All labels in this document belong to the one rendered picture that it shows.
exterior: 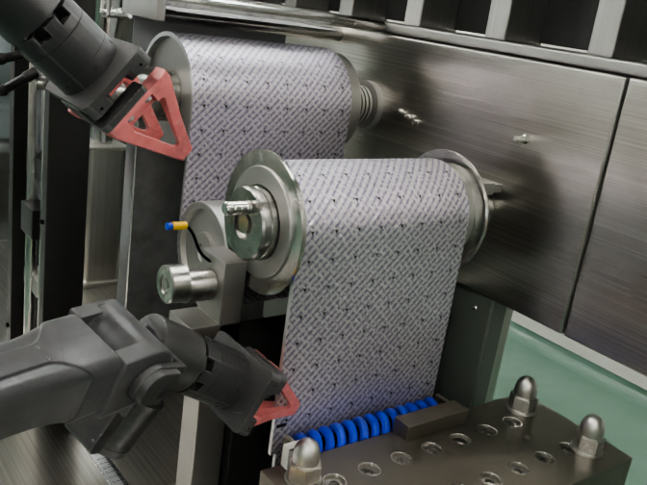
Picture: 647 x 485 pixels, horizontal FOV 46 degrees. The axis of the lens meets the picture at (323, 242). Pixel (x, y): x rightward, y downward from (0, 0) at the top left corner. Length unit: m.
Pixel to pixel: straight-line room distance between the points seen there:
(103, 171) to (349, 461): 0.82
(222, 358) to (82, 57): 0.29
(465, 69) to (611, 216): 0.28
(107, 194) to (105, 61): 0.85
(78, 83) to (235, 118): 0.34
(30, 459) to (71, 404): 0.44
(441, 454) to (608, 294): 0.25
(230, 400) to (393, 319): 0.22
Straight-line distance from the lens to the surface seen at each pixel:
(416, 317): 0.87
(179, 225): 0.79
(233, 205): 0.73
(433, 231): 0.84
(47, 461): 1.01
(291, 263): 0.73
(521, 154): 0.94
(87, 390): 0.57
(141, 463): 1.00
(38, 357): 0.55
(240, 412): 0.72
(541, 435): 0.94
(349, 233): 0.76
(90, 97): 0.60
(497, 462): 0.86
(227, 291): 0.79
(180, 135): 0.65
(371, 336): 0.83
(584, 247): 0.90
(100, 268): 1.50
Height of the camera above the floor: 1.47
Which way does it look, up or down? 17 degrees down
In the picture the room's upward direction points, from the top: 8 degrees clockwise
